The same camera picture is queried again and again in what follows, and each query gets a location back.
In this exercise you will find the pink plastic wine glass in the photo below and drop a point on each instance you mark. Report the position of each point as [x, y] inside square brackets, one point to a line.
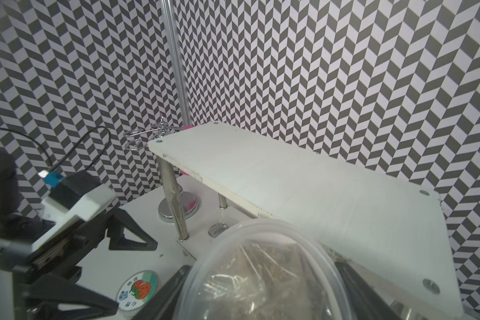
[190, 198]

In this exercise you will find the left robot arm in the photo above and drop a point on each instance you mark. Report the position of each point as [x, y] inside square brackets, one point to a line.
[17, 233]

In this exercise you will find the large orange seed tub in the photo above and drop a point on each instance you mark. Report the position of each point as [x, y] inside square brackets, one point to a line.
[264, 269]

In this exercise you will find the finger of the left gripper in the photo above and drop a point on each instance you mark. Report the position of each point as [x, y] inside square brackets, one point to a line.
[121, 221]
[53, 297]

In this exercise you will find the tomato-lid seed jar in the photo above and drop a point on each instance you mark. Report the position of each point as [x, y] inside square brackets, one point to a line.
[137, 291]

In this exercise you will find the small orange back seed cup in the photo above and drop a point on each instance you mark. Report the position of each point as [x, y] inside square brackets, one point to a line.
[217, 229]

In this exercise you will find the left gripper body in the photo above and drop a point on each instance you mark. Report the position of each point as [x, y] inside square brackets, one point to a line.
[61, 255]

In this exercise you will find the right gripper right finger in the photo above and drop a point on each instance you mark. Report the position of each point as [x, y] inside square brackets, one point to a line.
[366, 303]

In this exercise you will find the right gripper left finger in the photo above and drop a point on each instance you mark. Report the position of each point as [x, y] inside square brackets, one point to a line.
[163, 304]

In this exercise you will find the white two-tier shelf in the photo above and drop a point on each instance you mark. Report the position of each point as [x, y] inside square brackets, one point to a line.
[394, 230]

